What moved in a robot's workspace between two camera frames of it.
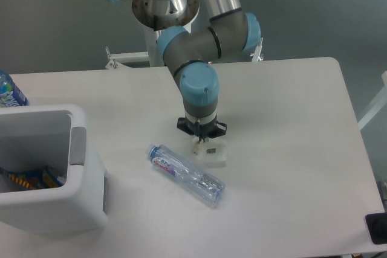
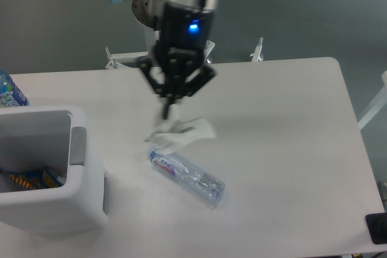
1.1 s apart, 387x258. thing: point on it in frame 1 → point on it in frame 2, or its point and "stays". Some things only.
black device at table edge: [377, 223] stays
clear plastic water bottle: [208, 187] stays
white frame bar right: [377, 107] stays
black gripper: [202, 131] → [185, 32]
